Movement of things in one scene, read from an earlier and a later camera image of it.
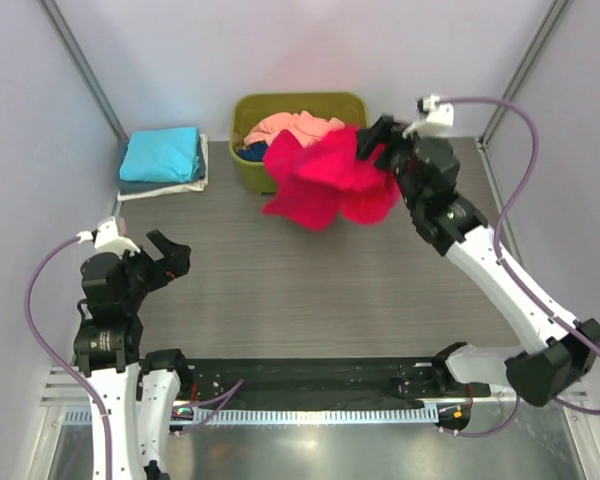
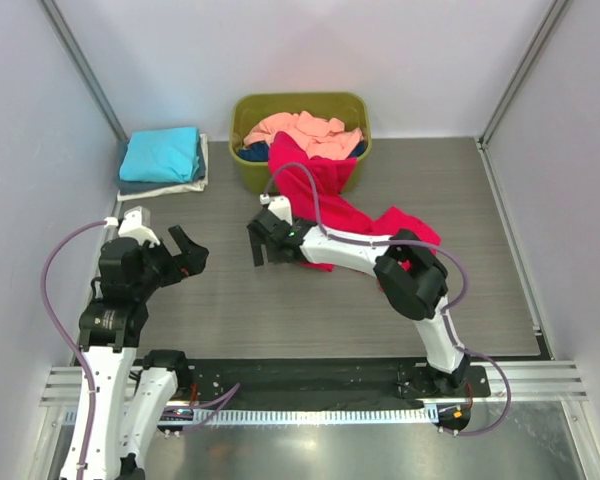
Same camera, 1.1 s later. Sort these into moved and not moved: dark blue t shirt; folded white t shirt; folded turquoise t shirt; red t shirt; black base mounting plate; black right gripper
Moved: black right gripper; red t shirt
Not moved: folded white t shirt; dark blue t shirt; folded turquoise t shirt; black base mounting plate
